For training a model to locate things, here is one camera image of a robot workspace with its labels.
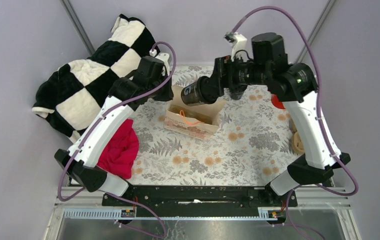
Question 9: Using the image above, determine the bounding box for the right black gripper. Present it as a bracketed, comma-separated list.
[200, 53, 270, 97]

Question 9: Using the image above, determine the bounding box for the black cup lid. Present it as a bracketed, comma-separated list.
[197, 76, 218, 104]

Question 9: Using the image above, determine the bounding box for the black coffee cup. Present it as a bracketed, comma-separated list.
[180, 81, 210, 107]

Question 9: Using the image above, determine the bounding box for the single brown cup carrier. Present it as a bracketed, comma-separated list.
[168, 105, 213, 125]

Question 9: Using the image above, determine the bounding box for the peach paper bag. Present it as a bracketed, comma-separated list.
[164, 85, 227, 140]

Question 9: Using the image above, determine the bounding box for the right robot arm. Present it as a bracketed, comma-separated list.
[196, 32, 351, 206]

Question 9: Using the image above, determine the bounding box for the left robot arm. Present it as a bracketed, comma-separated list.
[54, 52, 174, 206]

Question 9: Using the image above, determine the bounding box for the stack of black cups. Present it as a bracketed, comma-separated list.
[229, 85, 248, 100]

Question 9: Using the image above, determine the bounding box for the red cup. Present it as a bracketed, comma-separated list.
[271, 94, 286, 110]

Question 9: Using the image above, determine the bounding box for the floral tablecloth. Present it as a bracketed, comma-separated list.
[130, 85, 298, 186]

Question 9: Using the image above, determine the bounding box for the black white checkered blanket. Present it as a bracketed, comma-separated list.
[31, 14, 155, 143]

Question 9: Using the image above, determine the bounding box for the red cloth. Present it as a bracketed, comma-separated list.
[97, 119, 140, 180]

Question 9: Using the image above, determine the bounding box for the brown cardboard cup carrier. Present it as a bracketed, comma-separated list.
[290, 120, 305, 155]

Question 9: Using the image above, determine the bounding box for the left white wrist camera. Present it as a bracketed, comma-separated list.
[149, 49, 171, 75]

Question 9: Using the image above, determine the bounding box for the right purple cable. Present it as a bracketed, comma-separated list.
[224, 5, 360, 240]

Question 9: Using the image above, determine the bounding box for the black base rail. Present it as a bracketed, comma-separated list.
[102, 185, 298, 218]

